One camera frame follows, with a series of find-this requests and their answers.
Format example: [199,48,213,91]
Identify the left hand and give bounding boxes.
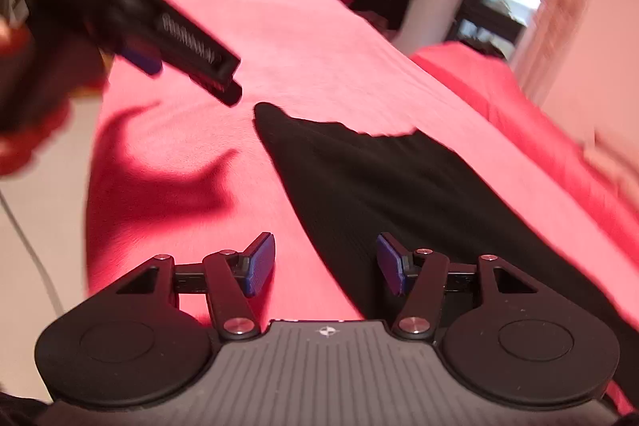
[1,20,107,176]

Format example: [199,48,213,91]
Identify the pink floral curtain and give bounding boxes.
[510,0,588,105]

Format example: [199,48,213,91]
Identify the far pink bed blanket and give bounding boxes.
[411,42,638,260]

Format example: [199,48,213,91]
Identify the pink bed blanket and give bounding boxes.
[85,0,638,325]
[411,42,638,260]

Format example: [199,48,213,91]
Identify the black pants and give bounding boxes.
[254,103,638,404]

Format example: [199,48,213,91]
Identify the near pink bed blanket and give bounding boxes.
[85,0,638,325]

